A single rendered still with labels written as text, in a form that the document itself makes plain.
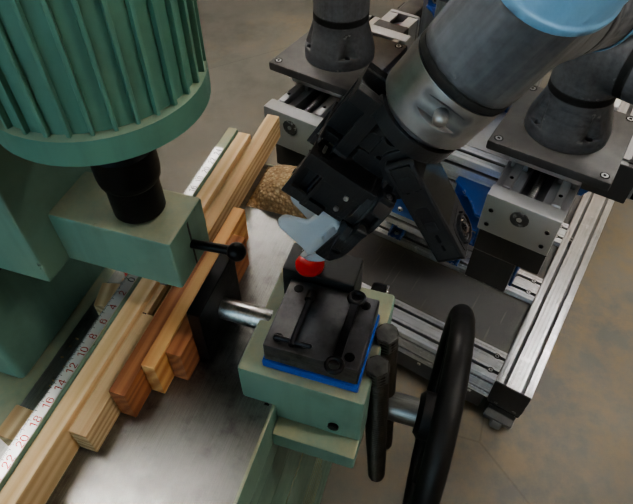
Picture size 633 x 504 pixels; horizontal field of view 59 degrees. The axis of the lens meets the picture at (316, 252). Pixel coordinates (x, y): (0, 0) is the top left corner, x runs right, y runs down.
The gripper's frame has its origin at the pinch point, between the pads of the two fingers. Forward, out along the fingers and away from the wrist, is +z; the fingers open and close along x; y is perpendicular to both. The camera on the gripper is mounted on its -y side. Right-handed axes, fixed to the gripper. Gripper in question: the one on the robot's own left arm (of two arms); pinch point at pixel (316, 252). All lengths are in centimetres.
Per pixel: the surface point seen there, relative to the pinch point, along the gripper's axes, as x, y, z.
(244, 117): -149, 17, 130
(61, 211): 4.9, 23.1, 10.1
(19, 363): 12.3, 20.5, 35.9
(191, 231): 1.8, 11.4, 5.7
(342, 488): -12, -55, 89
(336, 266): -1.4, -3.2, 1.9
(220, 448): 16.7, -2.8, 14.7
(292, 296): 3.1, -0.7, 4.4
